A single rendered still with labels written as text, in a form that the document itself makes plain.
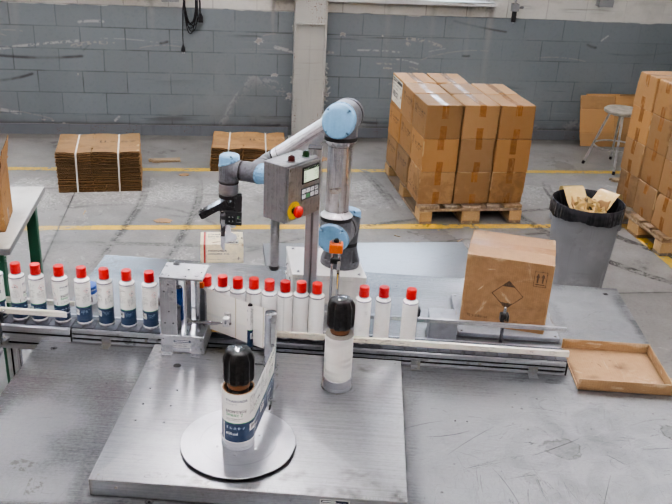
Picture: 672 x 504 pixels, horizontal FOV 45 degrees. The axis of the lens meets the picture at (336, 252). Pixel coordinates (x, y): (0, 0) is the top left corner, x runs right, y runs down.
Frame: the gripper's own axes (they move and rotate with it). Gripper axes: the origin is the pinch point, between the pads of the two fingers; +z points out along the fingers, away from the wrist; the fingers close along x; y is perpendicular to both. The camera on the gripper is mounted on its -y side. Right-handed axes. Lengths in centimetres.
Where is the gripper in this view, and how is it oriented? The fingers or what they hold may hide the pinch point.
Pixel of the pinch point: (221, 242)
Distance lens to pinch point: 314.9
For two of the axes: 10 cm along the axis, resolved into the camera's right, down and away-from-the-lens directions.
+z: -0.7, 9.1, 4.0
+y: 9.9, 0.1, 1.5
